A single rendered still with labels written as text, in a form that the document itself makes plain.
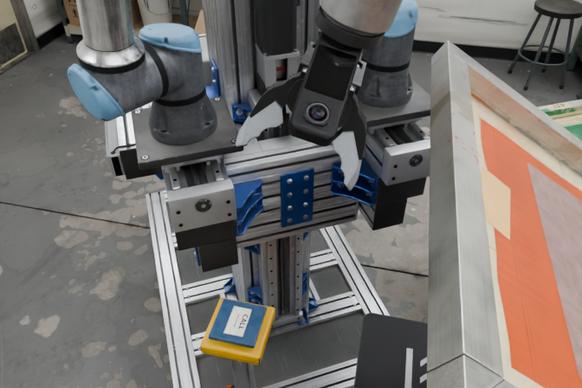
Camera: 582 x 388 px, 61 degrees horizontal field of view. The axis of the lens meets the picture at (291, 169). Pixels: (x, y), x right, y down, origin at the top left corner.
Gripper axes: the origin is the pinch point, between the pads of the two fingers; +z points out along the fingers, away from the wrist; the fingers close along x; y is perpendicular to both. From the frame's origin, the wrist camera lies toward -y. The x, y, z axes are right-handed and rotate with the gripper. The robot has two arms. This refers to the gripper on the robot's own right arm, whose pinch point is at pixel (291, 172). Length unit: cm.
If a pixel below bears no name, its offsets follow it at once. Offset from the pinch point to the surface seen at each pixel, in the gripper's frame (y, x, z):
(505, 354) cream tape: -19.7, -22.3, -6.3
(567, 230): 6.3, -36.5, -2.5
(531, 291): -9.8, -27.1, -5.0
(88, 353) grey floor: 46, 50, 171
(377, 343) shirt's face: 15, -30, 47
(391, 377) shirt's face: 8, -33, 46
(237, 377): 10, -6, 73
